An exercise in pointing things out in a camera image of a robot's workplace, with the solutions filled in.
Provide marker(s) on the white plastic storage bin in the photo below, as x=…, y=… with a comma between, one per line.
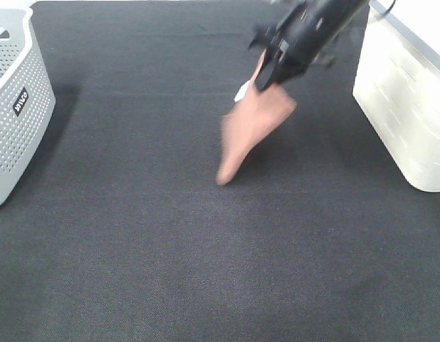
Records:
x=397, y=85

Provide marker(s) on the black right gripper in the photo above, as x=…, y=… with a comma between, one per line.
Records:
x=297, y=41

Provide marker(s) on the grey perforated laundry basket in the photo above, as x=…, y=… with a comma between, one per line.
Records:
x=26, y=96

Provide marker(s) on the orange-brown towel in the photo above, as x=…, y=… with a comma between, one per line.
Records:
x=253, y=117

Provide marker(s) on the black fabric table mat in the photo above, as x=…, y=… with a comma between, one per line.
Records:
x=117, y=230

